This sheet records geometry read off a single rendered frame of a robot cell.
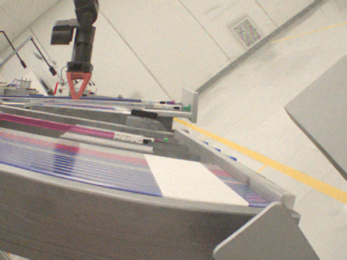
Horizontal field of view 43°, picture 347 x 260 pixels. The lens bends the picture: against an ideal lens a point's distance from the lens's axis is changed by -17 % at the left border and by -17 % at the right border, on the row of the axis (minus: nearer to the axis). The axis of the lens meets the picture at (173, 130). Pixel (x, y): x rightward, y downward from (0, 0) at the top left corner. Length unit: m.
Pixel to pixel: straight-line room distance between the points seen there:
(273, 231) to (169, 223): 0.07
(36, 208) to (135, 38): 8.16
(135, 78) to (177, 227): 8.10
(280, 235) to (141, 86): 8.14
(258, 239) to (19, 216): 0.15
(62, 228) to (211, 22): 8.36
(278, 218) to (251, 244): 0.02
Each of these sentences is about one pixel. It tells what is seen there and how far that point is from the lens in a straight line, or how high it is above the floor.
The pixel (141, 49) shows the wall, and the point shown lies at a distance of 8.43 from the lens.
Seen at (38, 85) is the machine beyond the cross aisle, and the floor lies 1.51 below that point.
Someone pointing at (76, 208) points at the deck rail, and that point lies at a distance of 0.30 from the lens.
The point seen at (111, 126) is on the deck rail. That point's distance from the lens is 0.98.
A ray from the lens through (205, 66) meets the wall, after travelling 8.52.
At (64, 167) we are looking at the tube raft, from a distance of 0.37.
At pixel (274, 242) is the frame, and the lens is 0.28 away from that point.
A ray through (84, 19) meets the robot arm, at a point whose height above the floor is 1.07.
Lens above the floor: 0.86
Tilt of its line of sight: 7 degrees down
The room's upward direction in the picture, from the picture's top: 38 degrees counter-clockwise
